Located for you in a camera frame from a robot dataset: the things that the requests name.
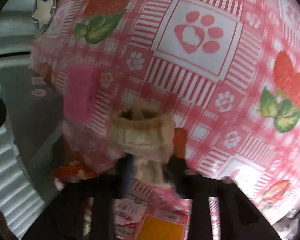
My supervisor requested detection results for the pink striped dark sock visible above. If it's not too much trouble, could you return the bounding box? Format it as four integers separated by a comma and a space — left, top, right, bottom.
63, 63, 100, 125

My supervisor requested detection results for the beige knitted sock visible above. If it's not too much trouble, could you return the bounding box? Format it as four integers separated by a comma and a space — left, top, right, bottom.
109, 98, 175, 188

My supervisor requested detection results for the orange white tissue pack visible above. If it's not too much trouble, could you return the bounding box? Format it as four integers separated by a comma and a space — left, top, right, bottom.
52, 159, 146, 230

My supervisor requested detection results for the pink tissue box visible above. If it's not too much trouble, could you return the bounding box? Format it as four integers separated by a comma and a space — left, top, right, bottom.
133, 209, 189, 239

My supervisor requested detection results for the pink strawberry paw tablecloth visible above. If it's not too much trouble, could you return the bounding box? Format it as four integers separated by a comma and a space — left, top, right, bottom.
31, 0, 300, 223

